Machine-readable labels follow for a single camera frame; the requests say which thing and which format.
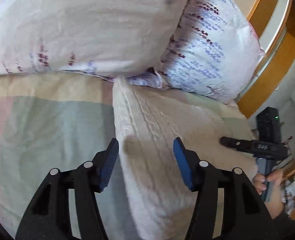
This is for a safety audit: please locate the beige cable-knit sweater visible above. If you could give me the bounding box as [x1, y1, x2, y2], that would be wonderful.
[111, 77, 259, 240]

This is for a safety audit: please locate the left floral pillow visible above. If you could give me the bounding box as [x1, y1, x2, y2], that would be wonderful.
[0, 0, 188, 77]

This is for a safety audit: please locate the patchwork printed bed sheet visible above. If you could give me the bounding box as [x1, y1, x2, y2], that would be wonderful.
[0, 71, 283, 240]

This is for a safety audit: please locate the right floral pillow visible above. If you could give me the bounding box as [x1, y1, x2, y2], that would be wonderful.
[128, 0, 265, 103]

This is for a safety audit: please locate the person's right hand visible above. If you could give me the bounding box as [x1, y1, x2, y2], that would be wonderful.
[253, 169, 284, 195]

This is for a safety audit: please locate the floral pillow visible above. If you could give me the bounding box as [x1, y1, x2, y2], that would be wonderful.
[0, 0, 188, 77]
[128, 0, 265, 103]

